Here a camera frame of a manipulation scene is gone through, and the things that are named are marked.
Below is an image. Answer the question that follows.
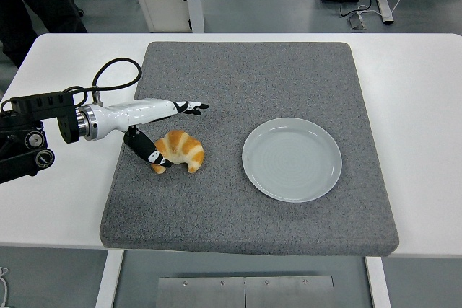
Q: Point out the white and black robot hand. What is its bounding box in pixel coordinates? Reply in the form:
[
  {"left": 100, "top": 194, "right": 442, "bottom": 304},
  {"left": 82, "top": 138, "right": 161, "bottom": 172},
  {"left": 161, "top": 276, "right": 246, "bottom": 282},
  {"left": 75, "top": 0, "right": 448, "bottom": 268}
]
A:
[{"left": 94, "top": 97, "right": 209, "bottom": 169}]

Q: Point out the golden croissant bread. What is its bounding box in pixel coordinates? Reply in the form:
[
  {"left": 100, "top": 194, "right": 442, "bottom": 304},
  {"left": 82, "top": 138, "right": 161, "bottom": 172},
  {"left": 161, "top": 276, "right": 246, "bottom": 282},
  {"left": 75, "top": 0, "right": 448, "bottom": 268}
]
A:
[{"left": 150, "top": 129, "right": 206, "bottom": 175}]

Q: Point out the light grey round plate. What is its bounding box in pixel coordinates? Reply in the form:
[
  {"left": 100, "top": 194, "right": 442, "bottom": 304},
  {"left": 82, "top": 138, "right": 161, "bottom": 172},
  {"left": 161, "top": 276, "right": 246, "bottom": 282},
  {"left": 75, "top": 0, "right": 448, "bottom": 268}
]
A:
[{"left": 241, "top": 116, "right": 344, "bottom": 203}]

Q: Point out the grey metal plate with screws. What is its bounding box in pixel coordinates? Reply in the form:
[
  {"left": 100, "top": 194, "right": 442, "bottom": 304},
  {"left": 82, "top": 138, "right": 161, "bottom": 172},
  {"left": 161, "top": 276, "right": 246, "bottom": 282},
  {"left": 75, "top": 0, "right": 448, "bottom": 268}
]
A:
[{"left": 157, "top": 276, "right": 336, "bottom": 308}]

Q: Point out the grey felt mat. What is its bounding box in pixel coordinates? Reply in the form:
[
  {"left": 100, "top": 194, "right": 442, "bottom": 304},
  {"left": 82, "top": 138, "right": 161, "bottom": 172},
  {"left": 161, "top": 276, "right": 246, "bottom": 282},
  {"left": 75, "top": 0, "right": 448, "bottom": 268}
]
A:
[{"left": 98, "top": 40, "right": 401, "bottom": 258}]

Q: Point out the white table leg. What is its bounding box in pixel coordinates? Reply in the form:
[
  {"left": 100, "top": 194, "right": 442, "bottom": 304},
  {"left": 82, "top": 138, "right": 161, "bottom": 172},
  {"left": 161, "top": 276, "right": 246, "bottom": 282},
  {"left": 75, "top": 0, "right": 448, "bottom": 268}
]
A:
[
  {"left": 94, "top": 250, "right": 126, "bottom": 308},
  {"left": 365, "top": 256, "right": 393, "bottom": 308}
]

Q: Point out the small clear plastic holder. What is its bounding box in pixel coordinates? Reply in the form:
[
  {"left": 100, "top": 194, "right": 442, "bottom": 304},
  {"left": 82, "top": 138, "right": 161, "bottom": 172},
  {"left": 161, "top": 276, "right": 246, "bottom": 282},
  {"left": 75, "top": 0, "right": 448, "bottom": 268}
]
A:
[{"left": 346, "top": 12, "right": 368, "bottom": 31}]

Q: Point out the thin white cord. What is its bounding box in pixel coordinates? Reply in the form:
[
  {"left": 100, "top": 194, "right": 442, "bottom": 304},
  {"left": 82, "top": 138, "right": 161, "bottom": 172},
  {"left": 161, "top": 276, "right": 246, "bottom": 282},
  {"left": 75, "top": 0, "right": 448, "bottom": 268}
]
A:
[{"left": 0, "top": 266, "right": 10, "bottom": 308}]

